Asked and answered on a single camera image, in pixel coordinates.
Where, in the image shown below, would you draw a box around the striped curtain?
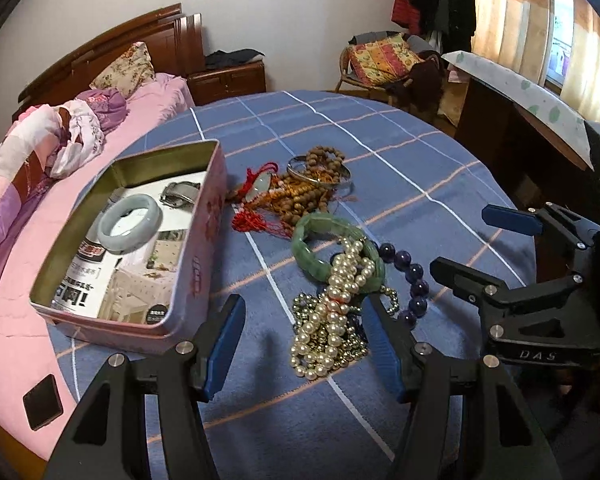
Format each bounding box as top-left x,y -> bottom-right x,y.
467,0 -> 600,126

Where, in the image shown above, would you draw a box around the red garment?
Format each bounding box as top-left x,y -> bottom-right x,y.
391,0 -> 421,32

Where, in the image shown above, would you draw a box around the white green-dotted desk cover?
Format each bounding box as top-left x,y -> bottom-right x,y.
442,50 -> 595,172

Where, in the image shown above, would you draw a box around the blue plaid tablecloth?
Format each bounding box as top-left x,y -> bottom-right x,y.
47,90 -> 538,480

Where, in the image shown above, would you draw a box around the wicker chair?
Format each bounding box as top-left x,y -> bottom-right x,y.
335,35 -> 431,107

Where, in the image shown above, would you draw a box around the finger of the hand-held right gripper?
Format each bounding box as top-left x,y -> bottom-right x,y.
481,202 -> 600,253
430,256 -> 587,341

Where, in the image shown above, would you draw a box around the dark brown clothing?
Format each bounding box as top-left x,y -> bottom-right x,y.
395,55 -> 448,112

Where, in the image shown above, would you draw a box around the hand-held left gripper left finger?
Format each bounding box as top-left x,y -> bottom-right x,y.
42,294 -> 247,480

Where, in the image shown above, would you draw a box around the wooden nightstand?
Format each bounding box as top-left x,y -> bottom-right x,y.
187,57 -> 267,107

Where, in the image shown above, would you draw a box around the floral pillow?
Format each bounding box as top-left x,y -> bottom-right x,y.
90,41 -> 157,99

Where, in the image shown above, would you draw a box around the dark folded cloth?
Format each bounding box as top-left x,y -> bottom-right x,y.
205,49 -> 265,70

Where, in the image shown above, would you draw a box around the printed paper leaflet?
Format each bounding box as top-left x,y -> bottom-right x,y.
52,170 -> 208,328

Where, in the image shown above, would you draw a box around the jade pendant with red cord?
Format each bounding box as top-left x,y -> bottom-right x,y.
230,161 -> 295,241

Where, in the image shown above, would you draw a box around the purple bead bracelet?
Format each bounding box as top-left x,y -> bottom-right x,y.
377,242 -> 431,331

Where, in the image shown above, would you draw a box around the hanging dark clothes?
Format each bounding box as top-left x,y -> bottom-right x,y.
405,0 -> 477,53

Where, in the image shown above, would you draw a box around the wooden bed headboard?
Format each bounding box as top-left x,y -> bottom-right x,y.
12,2 -> 205,126

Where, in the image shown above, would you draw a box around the pearl necklace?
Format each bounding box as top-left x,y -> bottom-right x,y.
290,236 -> 381,380

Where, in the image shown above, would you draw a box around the green jade bracelet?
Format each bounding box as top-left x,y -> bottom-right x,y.
291,213 -> 387,293

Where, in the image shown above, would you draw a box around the window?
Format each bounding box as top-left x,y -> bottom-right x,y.
545,0 -> 588,92

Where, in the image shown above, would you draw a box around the white patterned garment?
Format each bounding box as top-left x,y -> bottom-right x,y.
50,100 -> 105,178

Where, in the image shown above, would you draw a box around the pink tin box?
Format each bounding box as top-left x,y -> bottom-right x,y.
30,139 -> 229,356

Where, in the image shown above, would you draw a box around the silver bangle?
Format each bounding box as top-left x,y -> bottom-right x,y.
286,156 -> 353,196

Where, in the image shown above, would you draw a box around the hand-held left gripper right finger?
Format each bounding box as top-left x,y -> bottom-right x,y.
362,294 -> 563,480

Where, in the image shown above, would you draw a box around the large-bead wooden bracelet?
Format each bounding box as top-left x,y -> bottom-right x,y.
305,146 -> 353,186

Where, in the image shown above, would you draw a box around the colourful patterned cushion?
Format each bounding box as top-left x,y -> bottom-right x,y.
347,34 -> 423,86

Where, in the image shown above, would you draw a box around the bed with pink sheet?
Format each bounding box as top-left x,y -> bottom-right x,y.
0,72 -> 195,461

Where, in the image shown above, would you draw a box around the black smartphone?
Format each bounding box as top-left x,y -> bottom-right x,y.
22,374 -> 64,432

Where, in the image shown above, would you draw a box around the wooden desk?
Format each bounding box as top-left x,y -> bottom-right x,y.
452,72 -> 597,241

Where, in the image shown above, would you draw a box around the purple garment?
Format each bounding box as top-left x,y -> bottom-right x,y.
74,88 -> 128,133

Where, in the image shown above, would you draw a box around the metal wristwatch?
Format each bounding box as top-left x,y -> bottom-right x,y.
159,180 -> 201,208

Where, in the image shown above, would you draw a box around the small-bead wooden necklace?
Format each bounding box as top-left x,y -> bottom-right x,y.
265,172 -> 341,227

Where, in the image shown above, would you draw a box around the pale jade bangle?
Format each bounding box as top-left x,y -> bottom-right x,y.
96,194 -> 163,255

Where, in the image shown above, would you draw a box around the pink patchwork quilt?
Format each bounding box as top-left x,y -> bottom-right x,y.
0,102 -> 105,271

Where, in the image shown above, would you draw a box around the metallic bead necklace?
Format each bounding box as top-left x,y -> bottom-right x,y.
292,285 -> 401,362

